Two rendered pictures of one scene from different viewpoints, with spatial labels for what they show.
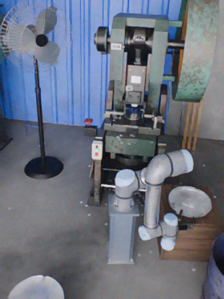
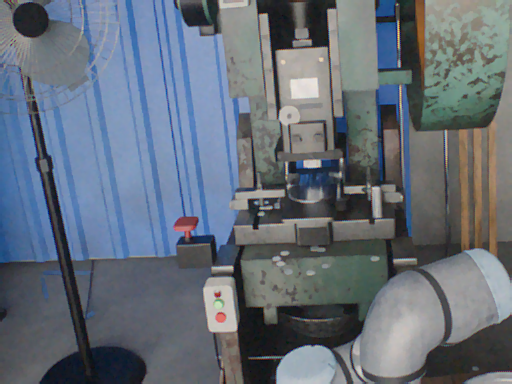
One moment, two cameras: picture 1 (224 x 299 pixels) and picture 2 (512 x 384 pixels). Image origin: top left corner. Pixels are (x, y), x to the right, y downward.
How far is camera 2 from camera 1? 0.44 m
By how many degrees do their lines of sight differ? 7
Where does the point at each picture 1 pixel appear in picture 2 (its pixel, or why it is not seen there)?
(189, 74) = (449, 37)
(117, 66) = (246, 56)
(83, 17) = not seen: outside the picture
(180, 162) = (470, 290)
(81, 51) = (162, 60)
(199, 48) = not seen: outside the picture
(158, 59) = (357, 19)
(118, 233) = not seen: outside the picture
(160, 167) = (406, 318)
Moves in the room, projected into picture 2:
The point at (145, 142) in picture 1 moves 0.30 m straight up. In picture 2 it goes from (356, 262) to (349, 155)
